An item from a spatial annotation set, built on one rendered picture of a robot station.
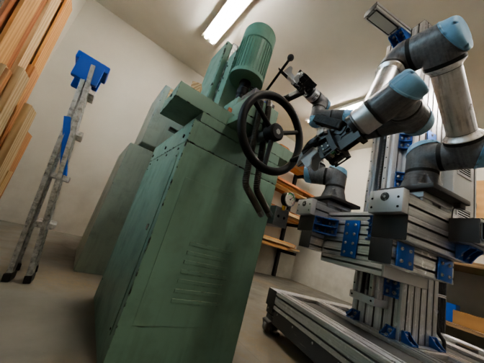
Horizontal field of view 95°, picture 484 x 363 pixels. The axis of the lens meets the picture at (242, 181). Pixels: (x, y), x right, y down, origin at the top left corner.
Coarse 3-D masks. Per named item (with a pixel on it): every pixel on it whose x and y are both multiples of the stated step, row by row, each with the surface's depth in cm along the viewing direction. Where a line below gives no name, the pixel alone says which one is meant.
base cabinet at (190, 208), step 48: (192, 144) 77; (144, 192) 100; (192, 192) 76; (240, 192) 88; (144, 240) 71; (192, 240) 75; (240, 240) 86; (144, 288) 66; (192, 288) 74; (240, 288) 85; (96, 336) 75; (144, 336) 65; (192, 336) 73
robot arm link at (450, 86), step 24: (456, 24) 67; (408, 48) 76; (432, 48) 72; (456, 48) 69; (432, 72) 75; (456, 72) 73; (456, 96) 75; (456, 120) 78; (456, 144) 81; (480, 144) 78; (456, 168) 85
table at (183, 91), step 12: (180, 84) 76; (180, 96) 76; (192, 96) 78; (204, 96) 81; (168, 108) 86; (180, 108) 83; (192, 108) 80; (204, 108) 81; (216, 108) 84; (180, 120) 93; (228, 120) 85; (252, 120) 81; (276, 144) 100; (288, 156) 104
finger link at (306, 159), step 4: (312, 148) 67; (316, 148) 66; (308, 152) 68; (312, 152) 67; (316, 152) 66; (300, 156) 70; (304, 156) 69; (308, 156) 68; (312, 156) 66; (300, 160) 70; (304, 160) 69; (308, 160) 67; (304, 164) 68; (308, 164) 67
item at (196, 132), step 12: (192, 120) 80; (180, 132) 89; (192, 132) 78; (204, 132) 80; (216, 132) 83; (168, 144) 99; (180, 144) 82; (204, 144) 80; (216, 144) 83; (228, 144) 86; (156, 156) 111; (228, 156) 85; (240, 156) 88; (252, 168) 92; (276, 180) 99
